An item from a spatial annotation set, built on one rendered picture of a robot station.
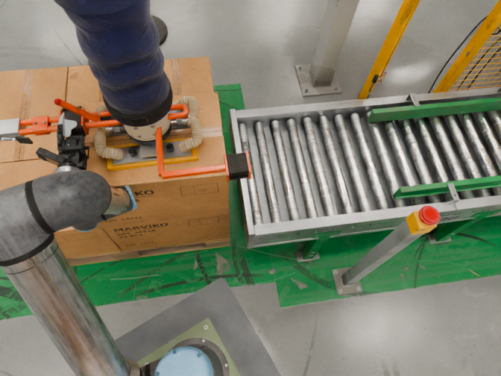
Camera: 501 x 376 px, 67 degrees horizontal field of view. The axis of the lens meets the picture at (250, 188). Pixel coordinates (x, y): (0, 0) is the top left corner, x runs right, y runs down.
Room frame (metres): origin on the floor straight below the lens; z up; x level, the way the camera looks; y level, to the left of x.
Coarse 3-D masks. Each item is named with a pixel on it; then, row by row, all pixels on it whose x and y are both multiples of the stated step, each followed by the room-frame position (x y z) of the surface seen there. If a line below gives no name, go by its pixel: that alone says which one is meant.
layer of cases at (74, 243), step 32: (192, 64) 1.57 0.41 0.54; (0, 96) 1.20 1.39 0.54; (32, 96) 1.22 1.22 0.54; (64, 96) 1.25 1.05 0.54; (96, 96) 1.27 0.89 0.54; (0, 160) 0.82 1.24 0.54; (32, 160) 0.84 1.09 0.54; (160, 224) 0.60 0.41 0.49; (192, 224) 0.64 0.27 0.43; (224, 224) 0.68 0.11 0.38
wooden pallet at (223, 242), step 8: (216, 240) 0.66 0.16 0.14; (224, 240) 0.68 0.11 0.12; (144, 248) 0.57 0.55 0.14; (152, 248) 0.58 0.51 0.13; (160, 248) 0.61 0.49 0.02; (168, 248) 0.62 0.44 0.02; (176, 248) 0.62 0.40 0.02; (184, 248) 0.63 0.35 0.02; (192, 248) 0.63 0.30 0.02; (200, 248) 0.64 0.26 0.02; (88, 256) 0.49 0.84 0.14; (96, 256) 0.50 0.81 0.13; (104, 256) 0.53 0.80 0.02; (112, 256) 0.52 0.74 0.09; (120, 256) 0.53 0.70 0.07; (128, 256) 0.54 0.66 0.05; (136, 256) 0.55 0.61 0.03; (144, 256) 0.56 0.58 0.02; (72, 264) 0.47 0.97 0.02; (80, 264) 0.47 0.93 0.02
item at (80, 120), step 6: (60, 114) 0.75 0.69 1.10; (66, 114) 0.76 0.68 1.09; (72, 114) 0.76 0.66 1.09; (72, 120) 0.74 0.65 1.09; (78, 120) 0.74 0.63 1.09; (84, 120) 0.75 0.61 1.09; (78, 126) 0.72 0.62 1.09; (84, 126) 0.72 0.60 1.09; (72, 132) 0.70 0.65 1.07; (78, 132) 0.71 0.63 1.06; (84, 132) 0.71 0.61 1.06
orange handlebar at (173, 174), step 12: (180, 108) 0.85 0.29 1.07; (24, 120) 0.72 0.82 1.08; (36, 120) 0.72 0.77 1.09; (48, 120) 0.74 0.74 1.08; (108, 120) 0.76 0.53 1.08; (24, 132) 0.68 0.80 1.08; (36, 132) 0.68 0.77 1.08; (48, 132) 0.69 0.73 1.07; (156, 132) 0.73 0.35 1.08; (156, 144) 0.68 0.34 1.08; (192, 168) 0.61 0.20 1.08; (204, 168) 0.61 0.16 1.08; (216, 168) 0.61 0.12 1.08
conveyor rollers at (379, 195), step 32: (256, 128) 1.17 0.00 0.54; (288, 128) 1.20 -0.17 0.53; (480, 128) 1.35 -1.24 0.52; (320, 160) 1.01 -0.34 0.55; (352, 160) 1.03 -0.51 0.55; (384, 160) 1.06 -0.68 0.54; (416, 160) 1.08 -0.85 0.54; (448, 160) 1.11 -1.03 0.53; (480, 160) 1.14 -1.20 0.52; (256, 192) 0.80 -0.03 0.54; (288, 192) 0.81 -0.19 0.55; (384, 192) 0.87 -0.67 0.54; (480, 192) 0.94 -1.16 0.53; (256, 224) 0.63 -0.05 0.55
